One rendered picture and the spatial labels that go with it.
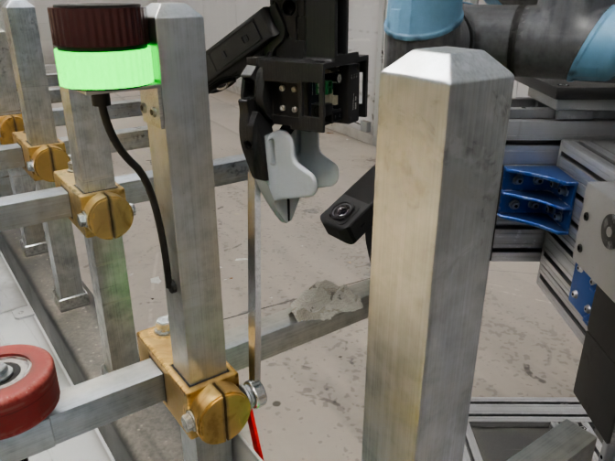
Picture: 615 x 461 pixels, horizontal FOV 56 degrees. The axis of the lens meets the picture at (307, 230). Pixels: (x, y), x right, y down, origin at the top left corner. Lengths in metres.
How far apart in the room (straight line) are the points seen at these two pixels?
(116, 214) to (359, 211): 0.27
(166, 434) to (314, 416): 1.11
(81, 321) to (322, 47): 0.65
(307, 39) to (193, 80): 0.10
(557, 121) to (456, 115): 0.83
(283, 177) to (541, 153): 0.62
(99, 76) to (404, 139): 0.23
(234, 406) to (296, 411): 1.32
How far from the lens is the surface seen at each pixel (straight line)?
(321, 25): 0.46
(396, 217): 0.23
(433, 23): 0.60
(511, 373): 2.08
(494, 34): 0.68
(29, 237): 1.23
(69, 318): 0.99
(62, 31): 0.40
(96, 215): 0.66
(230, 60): 0.51
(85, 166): 0.68
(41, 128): 0.92
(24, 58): 0.90
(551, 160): 1.05
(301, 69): 0.46
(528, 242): 1.10
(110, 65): 0.39
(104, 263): 0.72
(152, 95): 0.42
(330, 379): 1.95
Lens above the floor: 1.18
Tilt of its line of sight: 23 degrees down
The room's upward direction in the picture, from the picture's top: straight up
